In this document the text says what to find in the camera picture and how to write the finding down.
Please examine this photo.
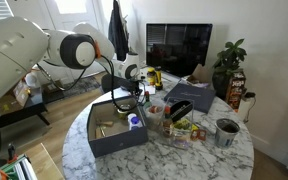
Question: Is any black low bench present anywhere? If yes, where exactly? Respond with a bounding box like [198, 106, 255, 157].
[0, 89, 52, 135]

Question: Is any round metal tin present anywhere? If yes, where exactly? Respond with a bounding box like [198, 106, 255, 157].
[117, 103, 134, 121]

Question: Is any black flat screen monitor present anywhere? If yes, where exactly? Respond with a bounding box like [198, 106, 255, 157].
[145, 23, 214, 79]

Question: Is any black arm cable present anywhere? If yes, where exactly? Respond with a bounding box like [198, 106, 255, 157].
[98, 54, 140, 113]

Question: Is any orange sachet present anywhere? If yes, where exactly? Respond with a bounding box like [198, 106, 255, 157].
[189, 129, 200, 142]
[198, 128, 208, 141]

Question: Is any silver grey paper cup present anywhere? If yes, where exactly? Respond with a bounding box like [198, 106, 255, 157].
[214, 118, 242, 150]

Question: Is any white plastic jug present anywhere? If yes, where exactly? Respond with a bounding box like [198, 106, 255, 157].
[24, 71, 42, 90]

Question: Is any yellow green sachet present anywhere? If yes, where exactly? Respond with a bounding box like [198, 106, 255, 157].
[173, 118, 200, 133]

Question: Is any small brown floor box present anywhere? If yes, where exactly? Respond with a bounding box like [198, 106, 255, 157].
[42, 79, 65, 95]

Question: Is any white device with black top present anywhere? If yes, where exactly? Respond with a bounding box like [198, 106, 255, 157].
[237, 92, 257, 123]

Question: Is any orange printed game box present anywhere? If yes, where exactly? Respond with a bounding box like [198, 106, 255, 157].
[225, 69, 248, 113]

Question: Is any dark blue open cardboard box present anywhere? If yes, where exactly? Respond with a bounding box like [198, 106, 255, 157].
[86, 95, 149, 159]

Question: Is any tan wooden block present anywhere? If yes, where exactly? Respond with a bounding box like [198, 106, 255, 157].
[95, 119, 115, 128]
[95, 127, 106, 140]

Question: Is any dark hanging coat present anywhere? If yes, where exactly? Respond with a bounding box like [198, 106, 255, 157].
[107, 0, 130, 62]

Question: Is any brown paper bag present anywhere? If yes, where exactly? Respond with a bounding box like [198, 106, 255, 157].
[186, 63, 212, 86]

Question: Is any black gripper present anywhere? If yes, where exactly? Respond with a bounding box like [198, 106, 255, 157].
[118, 77, 144, 97]

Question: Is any clear acrylic container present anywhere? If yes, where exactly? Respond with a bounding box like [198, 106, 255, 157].
[165, 96, 196, 150]

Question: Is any white paper card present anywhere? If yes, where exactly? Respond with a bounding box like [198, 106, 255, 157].
[143, 84, 157, 96]

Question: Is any green leafy houseplant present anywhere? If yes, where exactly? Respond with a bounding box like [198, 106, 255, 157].
[213, 38, 248, 77]

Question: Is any clear plastic cup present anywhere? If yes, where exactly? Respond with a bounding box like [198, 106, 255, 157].
[143, 103, 167, 132]

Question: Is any spice bottle with orange cap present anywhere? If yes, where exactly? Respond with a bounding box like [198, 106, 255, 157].
[162, 105, 174, 138]

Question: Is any dark blue box lid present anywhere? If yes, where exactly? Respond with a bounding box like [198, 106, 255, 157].
[163, 82, 217, 115]

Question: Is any black oblong case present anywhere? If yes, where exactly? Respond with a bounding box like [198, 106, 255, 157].
[168, 99, 194, 123]

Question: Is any black chair backrest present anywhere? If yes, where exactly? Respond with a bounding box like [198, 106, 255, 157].
[100, 73, 122, 95]

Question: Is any grey floor rug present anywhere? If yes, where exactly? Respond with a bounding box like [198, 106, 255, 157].
[42, 75, 102, 102]

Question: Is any white door with window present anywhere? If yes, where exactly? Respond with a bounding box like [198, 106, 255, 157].
[43, 0, 109, 82]

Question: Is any brown cardboard box with label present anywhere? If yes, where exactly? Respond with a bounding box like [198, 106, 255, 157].
[12, 79, 32, 108]

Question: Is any white bottle with blue cap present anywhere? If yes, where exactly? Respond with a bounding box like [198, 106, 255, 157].
[129, 115, 144, 131]

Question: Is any green and white rack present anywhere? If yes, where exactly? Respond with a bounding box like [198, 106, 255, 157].
[0, 153, 39, 180]

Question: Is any black plant pot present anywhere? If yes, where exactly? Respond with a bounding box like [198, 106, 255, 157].
[211, 71, 234, 100]

